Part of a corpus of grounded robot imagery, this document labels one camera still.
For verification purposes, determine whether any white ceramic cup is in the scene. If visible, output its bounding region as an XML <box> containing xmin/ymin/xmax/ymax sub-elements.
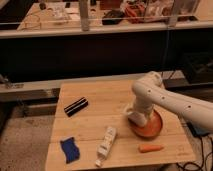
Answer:
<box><xmin>124</xmin><ymin>104</ymin><xmax>134</xmax><ymax>119</ymax></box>

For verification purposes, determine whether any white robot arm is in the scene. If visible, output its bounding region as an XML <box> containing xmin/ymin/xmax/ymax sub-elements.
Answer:
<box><xmin>125</xmin><ymin>71</ymin><xmax>213</xmax><ymax>132</ymax></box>

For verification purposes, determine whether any orange ceramic bowl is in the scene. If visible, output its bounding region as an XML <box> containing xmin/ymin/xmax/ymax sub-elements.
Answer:
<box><xmin>129</xmin><ymin>110</ymin><xmax>163</xmax><ymax>139</ymax></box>

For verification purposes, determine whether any black rectangular box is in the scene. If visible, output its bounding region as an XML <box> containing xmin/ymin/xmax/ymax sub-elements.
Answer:
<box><xmin>64</xmin><ymin>97</ymin><xmax>88</xmax><ymax>117</ymax></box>

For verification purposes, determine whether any black bag on bench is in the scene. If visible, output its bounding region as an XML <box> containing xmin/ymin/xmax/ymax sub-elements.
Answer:
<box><xmin>102</xmin><ymin>10</ymin><xmax>124</xmax><ymax>25</ymax></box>

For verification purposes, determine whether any orange carrot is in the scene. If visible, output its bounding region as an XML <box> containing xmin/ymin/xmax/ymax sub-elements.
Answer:
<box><xmin>138</xmin><ymin>144</ymin><xmax>163</xmax><ymax>153</ymax></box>

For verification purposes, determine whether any blue cloth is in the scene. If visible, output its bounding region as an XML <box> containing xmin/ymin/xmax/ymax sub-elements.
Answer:
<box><xmin>60</xmin><ymin>137</ymin><xmax>80</xmax><ymax>164</ymax></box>

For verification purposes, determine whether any orange item on bench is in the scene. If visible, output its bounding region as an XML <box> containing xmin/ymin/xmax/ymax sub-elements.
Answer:
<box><xmin>125</xmin><ymin>4</ymin><xmax>145</xmax><ymax>23</ymax></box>

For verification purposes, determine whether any black crate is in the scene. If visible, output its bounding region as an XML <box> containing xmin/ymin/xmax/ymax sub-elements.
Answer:
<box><xmin>181</xmin><ymin>52</ymin><xmax>213</xmax><ymax>83</ymax></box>

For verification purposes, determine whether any grey metal post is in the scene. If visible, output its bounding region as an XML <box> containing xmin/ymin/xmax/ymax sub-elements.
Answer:
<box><xmin>79</xmin><ymin>0</ymin><xmax>90</xmax><ymax>31</ymax></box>

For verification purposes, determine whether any black floor cable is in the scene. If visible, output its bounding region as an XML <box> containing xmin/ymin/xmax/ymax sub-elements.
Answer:
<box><xmin>175</xmin><ymin>134</ymin><xmax>213</xmax><ymax>171</ymax></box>

